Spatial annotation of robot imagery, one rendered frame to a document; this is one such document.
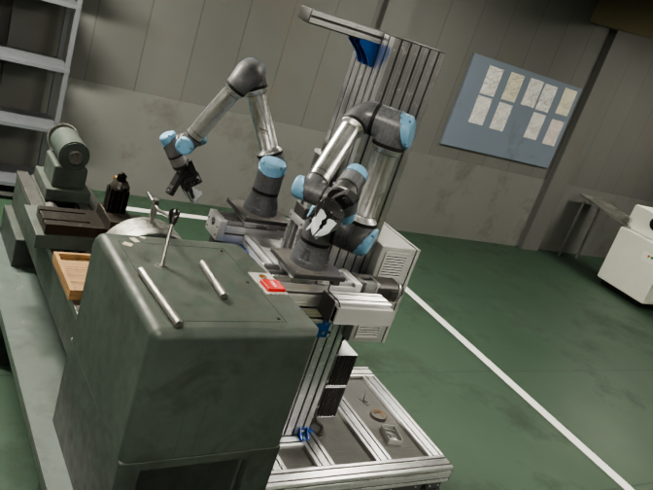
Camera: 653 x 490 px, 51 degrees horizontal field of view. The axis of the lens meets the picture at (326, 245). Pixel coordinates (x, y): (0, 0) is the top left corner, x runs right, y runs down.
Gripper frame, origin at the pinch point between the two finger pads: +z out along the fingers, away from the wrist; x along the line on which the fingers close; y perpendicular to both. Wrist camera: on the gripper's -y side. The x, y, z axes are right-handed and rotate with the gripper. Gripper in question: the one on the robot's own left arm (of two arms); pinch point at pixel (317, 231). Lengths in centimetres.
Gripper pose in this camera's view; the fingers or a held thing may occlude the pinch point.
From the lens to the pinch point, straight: 188.6
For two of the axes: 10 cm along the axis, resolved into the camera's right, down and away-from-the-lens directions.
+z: -3.9, 5.7, -7.2
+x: -7.2, -6.8, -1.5
